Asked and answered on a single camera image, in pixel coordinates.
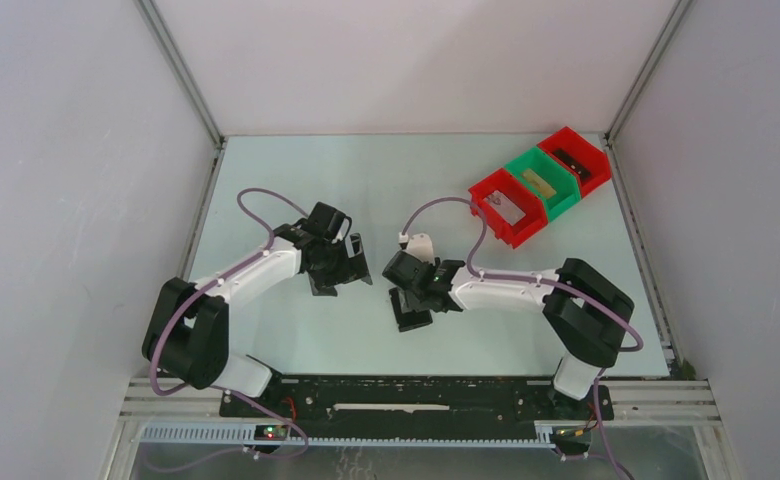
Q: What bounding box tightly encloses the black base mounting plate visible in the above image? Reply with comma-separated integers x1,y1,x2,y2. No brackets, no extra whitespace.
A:
257,375,614,441

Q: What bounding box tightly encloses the left corner aluminium post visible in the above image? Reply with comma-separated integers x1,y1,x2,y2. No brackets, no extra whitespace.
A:
134,0,225,149

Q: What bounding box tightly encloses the silver card in bin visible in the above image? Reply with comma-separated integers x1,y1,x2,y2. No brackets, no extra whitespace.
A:
486,190,525,226

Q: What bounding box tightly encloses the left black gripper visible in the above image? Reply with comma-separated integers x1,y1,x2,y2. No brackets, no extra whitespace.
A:
307,234,371,297

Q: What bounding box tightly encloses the right corner aluminium post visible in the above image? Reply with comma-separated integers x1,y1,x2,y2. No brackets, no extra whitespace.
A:
605,0,696,145

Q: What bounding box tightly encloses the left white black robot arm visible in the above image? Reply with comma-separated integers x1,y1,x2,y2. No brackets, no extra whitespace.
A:
141,202,372,417

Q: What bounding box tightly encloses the red plastic bin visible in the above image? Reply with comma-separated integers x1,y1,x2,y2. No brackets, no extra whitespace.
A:
468,168,549,249
538,127,612,198

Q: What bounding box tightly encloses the black card in bin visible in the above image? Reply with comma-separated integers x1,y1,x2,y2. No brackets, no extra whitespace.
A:
553,149,592,183

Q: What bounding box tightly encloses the near red plastic bin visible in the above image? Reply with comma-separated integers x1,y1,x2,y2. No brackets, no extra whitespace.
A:
468,168,549,249

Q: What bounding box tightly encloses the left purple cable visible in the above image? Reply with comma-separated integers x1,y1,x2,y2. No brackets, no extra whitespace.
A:
139,188,312,476

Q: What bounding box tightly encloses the green plastic bin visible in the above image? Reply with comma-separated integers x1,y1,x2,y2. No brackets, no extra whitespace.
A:
504,147,581,222

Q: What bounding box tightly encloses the corner aluminium post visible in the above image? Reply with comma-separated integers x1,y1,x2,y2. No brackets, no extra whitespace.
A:
605,0,696,145
134,0,225,149

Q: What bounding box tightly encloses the black leather card holder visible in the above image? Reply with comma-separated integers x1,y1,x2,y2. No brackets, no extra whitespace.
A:
394,311,433,333

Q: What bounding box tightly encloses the gold card in bin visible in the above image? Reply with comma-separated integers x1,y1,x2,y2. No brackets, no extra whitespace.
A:
521,169,557,200

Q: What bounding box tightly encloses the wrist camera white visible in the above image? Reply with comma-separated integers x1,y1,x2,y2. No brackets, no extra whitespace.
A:
334,217,352,242
398,233,436,265

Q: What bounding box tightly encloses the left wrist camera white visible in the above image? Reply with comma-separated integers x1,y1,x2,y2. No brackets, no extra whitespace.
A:
334,217,352,242

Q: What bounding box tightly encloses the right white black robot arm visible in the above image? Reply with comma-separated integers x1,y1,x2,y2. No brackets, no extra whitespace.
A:
382,250,644,418

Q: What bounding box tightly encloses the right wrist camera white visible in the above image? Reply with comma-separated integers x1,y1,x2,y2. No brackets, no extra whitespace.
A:
398,233,436,265

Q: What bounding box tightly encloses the aluminium frame rail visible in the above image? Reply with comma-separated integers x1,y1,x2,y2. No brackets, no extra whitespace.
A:
120,375,720,448

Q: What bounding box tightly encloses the far red plastic bin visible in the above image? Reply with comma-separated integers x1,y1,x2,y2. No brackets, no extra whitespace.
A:
538,127,612,198

